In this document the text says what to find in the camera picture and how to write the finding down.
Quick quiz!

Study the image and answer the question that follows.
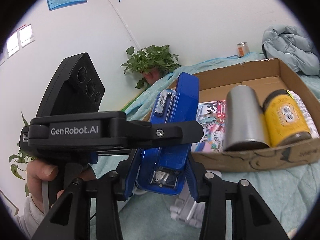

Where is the blue stapler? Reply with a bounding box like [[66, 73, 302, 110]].
[[136, 73, 203, 195]]

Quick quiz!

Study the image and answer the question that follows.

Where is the yellow jar black lid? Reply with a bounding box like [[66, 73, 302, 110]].
[[263, 89, 312, 147]]

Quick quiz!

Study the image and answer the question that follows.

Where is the white spray bottle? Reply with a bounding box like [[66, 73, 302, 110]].
[[288, 90, 319, 139]]

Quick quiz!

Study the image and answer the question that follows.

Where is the person's left hand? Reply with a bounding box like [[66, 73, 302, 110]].
[[27, 159, 59, 213]]

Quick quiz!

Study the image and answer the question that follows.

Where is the green leaf plant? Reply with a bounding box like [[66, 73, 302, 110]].
[[7, 112, 38, 198]]

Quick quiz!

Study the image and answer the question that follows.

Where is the white plastic block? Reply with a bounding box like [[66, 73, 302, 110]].
[[169, 171, 222, 229]]

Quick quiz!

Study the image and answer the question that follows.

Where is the potted green plant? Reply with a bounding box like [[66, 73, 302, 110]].
[[120, 44, 181, 89]]

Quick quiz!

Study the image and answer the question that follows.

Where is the colourful magazine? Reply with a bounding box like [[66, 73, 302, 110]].
[[191, 100, 226, 153]]

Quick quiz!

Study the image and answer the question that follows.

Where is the silver metal can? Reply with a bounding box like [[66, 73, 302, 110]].
[[223, 85, 270, 152]]

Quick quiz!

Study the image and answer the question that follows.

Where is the orange label glass jar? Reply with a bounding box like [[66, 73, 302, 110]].
[[237, 42, 250, 57]]

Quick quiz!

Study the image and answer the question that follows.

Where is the brown cardboard box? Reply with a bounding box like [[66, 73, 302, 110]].
[[143, 57, 320, 173]]

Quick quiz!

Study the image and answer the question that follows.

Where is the grey-blue down jacket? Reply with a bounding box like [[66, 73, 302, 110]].
[[261, 24, 319, 76]]

